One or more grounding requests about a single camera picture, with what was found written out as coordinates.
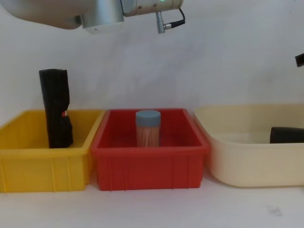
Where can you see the toothpick jar with blue lid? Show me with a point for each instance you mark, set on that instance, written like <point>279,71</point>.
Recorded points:
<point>147,128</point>

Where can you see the black cylindrical object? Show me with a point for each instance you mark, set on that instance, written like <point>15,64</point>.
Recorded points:
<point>287,135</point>

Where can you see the black rolled bag bundle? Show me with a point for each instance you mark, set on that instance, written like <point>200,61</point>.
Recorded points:
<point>55,107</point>

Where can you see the red plastic bin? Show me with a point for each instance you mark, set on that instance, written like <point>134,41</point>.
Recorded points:
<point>147,166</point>

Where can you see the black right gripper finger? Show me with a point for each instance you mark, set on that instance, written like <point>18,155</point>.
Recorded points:
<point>300,59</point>

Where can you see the yellow plastic bin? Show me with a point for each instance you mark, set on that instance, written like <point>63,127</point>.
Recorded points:
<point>35,166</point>

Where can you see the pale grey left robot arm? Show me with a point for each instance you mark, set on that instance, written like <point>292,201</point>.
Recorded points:
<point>104,12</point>

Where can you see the cream plastic bin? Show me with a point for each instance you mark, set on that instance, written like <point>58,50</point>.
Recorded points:
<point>249,164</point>

